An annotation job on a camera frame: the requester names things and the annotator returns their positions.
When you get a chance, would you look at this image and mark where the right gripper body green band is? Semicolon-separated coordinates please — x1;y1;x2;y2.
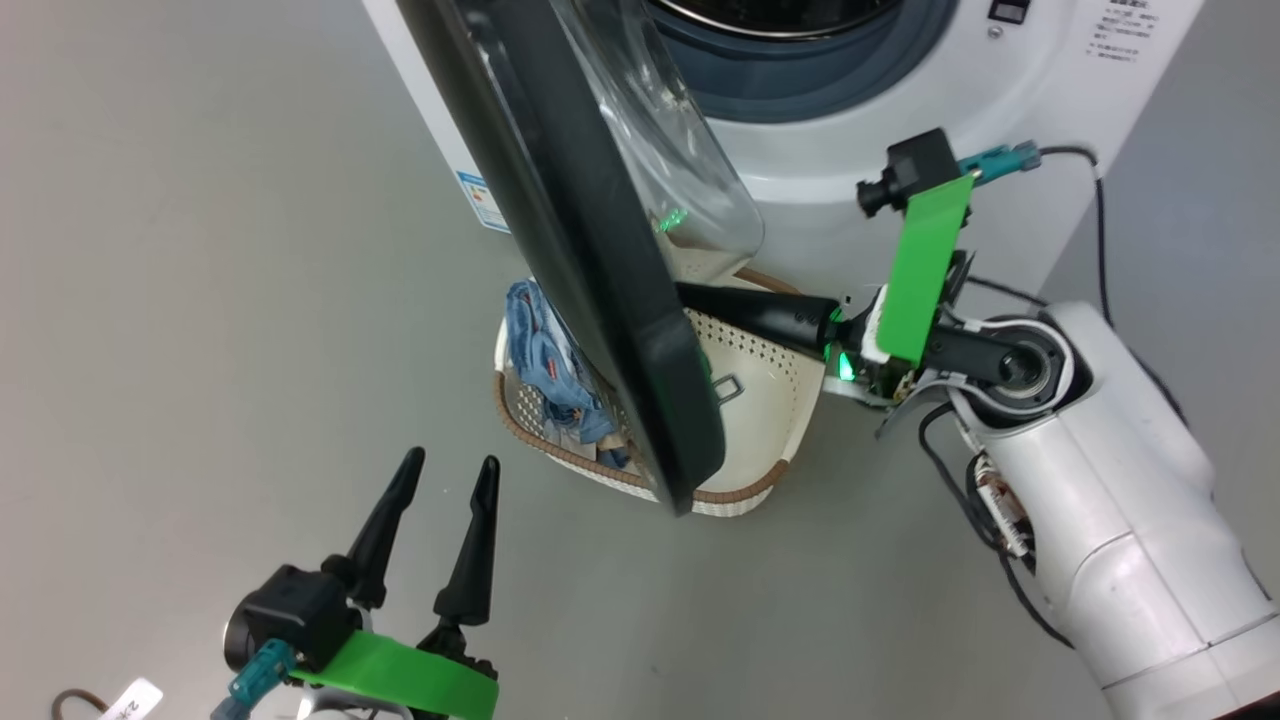
825;175;1001;401

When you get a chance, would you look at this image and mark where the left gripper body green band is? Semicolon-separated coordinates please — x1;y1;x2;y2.
290;620;499;720

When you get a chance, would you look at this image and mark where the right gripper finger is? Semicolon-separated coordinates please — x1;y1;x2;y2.
676;282;843;358

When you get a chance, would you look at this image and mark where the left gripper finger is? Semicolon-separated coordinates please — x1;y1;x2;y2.
322;447;426;611
433;456;501;629

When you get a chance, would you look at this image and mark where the dark round washing machine door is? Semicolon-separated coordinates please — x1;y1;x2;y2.
397;0;766;517

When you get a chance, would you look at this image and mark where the blue garment with bear print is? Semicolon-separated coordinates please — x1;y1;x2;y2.
503;280;633;469

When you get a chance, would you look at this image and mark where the cream perforated laundry basket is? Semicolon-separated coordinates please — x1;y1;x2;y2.
493;262;829;517

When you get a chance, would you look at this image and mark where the white front-load washing machine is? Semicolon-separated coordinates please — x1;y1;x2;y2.
362;0;1206;301

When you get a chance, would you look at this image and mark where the blue energy label sticker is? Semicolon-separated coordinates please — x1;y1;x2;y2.
457;170;511;233

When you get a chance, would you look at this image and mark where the teal right camera connector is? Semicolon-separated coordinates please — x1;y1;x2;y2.
955;143;1043;187

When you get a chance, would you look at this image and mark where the teal camera connector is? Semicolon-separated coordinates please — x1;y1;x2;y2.
210;640;298;720
955;143;1043;187

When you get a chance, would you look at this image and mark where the teal left camera connector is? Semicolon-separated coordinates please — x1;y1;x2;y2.
210;640;298;720

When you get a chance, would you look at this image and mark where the black right camera cable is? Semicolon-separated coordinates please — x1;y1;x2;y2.
1038;146;1191;421

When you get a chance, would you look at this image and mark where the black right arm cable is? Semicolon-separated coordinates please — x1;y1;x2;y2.
917;400;1076;649

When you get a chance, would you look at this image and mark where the white cable tag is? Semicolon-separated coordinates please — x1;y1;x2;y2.
100;678;164;720

